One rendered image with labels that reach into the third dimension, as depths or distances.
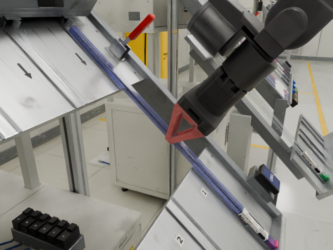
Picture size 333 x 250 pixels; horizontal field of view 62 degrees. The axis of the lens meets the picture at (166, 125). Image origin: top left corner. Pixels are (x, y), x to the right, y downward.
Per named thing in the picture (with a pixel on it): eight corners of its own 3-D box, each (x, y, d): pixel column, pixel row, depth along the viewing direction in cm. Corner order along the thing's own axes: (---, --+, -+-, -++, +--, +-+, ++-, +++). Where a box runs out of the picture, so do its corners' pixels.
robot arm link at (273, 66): (282, 64, 34) (285, 59, 39) (243, 24, 34) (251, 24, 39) (240, 100, 37) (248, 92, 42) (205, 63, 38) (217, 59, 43)
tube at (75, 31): (271, 244, 47) (276, 242, 47) (270, 250, 46) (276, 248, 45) (73, 31, 49) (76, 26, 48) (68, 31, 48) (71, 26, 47)
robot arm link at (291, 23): (314, 23, 29) (319, 19, 36) (239, -53, 30) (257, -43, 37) (233, 95, 36) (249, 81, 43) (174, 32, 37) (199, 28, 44)
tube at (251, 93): (323, 178, 67) (327, 176, 66) (323, 181, 66) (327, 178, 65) (188, 23, 70) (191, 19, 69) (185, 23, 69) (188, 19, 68)
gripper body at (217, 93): (174, 103, 39) (210, 66, 35) (196, 87, 48) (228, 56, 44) (206, 136, 39) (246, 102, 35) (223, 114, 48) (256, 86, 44)
